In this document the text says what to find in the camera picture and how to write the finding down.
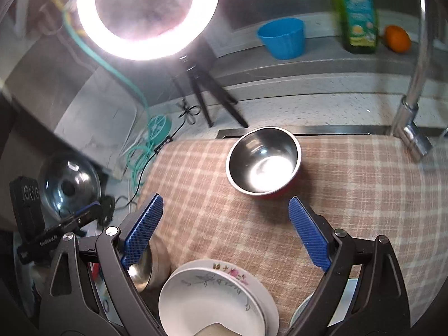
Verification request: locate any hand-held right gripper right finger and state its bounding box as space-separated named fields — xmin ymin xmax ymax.
xmin=288 ymin=197 xmax=410 ymax=336

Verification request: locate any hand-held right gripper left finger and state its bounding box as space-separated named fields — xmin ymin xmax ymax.
xmin=38 ymin=193 xmax=165 ymax=336

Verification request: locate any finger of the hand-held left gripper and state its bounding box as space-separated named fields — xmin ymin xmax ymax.
xmin=45 ymin=201 xmax=104 ymax=239

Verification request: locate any plain steel bowl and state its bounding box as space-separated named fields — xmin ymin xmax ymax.
xmin=128 ymin=240 xmax=172 ymax=293

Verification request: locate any red steel bowl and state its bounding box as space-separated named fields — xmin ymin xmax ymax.
xmin=226 ymin=127 xmax=302 ymax=200

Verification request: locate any pink floral deep plate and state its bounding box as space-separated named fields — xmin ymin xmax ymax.
xmin=245 ymin=276 xmax=281 ymax=336
xmin=170 ymin=259 xmax=275 ymax=336

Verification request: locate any white leaf print plate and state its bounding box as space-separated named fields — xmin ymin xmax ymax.
xmin=158 ymin=265 xmax=267 ymax=336

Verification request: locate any steel pot lid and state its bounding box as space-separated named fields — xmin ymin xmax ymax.
xmin=38 ymin=154 xmax=102 ymax=223

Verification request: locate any pink plaid cloth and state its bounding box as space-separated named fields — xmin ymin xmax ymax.
xmin=135 ymin=124 xmax=448 ymax=336

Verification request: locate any round teal power strip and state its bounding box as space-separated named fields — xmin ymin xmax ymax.
xmin=147 ymin=115 xmax=172 ymax=141

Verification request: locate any chrome faucet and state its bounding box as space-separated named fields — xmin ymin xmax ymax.
xmin=390 ymin=0 xmax=448 ymax=163

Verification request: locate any black tripod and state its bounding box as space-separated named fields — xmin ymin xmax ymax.
xmin=171 ymin=38 xmax=249 ymax=128

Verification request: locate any blue ribbed plastic cup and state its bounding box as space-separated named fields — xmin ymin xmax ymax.
xmin=256 ymin=18 xmax=305 ymax=60

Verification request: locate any orange fruit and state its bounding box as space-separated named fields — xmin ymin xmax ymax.
xmin=384 ymin=25 xmax=412 ymax=53

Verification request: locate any green dish soap bottle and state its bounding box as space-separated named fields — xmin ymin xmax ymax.
xmin=324 ymin=0 xmax=380 ymax=55

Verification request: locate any black cable with remote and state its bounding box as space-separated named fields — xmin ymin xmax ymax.
xmin=115 ymin=100 xmax=202 ymax=225

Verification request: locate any teal power cable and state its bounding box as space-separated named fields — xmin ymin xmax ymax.
xmin=52 ymin=0 xmax=172 ymax=190

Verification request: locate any white ring light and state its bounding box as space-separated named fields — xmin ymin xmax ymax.
xmin=76 ymin=0 xmax=221 ymax=61

